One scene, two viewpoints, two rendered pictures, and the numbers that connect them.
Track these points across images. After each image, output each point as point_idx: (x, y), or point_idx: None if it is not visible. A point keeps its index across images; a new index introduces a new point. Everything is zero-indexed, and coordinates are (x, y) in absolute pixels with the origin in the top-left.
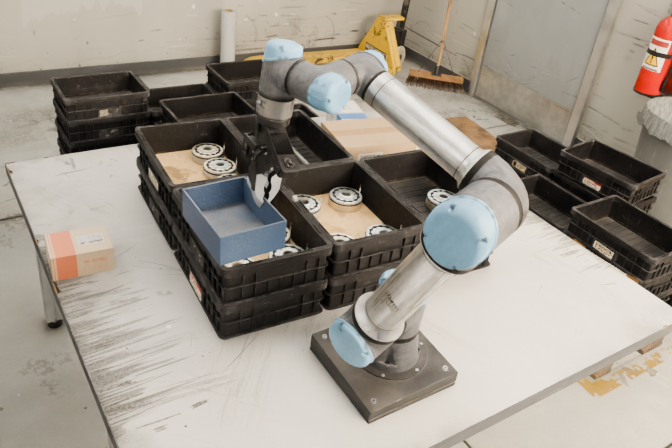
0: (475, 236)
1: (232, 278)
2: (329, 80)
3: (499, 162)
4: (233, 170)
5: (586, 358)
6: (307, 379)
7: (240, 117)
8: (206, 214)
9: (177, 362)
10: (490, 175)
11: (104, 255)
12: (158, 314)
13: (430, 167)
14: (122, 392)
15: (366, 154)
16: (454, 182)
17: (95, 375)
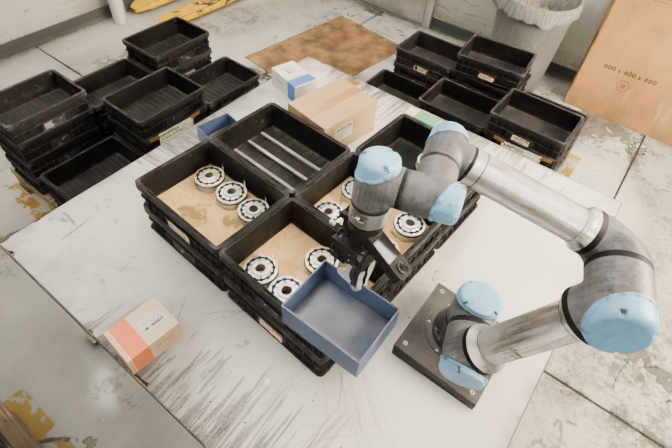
0: (650, 334)
1: None
2: (454, 198)
3: (616, 225)
4: (246, 193)
5: (581, 271)
6: (406, 385)
7: (225, 131)
8: (303, 310)
9: (296, 417)
10: (619, 246)
11: (172, 331)
12: (250, 370)
13: (405, 130)
14: None
15: (341, 127)
16: None
17: None
